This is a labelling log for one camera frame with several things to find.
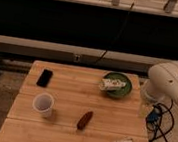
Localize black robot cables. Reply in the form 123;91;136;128
142;96;178;142

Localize green bowl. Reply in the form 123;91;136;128
105;72;133;99

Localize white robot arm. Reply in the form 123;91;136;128
141;60;178;106

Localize black hanging cable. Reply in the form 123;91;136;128
93;0;136;70

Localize black smartphone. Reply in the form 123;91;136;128
37;70;53;88

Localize wooden table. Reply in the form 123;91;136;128
0;60;148;142

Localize white rolled towel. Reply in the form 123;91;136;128
99;78;126;91

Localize wall power outlet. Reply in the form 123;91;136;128
74;54;81;63

